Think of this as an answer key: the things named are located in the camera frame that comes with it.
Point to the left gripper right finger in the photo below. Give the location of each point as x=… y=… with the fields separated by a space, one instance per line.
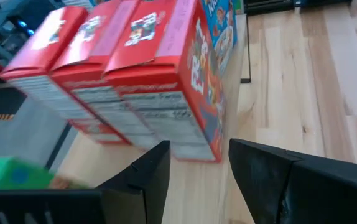
x=290 y=193

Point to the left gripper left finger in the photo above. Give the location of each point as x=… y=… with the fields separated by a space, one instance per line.
x=147 y=186

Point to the red Froot Loops cereal box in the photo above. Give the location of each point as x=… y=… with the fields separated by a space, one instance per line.
x=97 y=46
x=166 y=93
x=44 y=46

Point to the green Apple Jacks cereal box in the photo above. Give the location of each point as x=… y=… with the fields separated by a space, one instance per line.
x=16 y=175

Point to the blue Rice Krispies cereal box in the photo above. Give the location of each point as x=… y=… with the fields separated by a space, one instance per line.
x=223 y=34

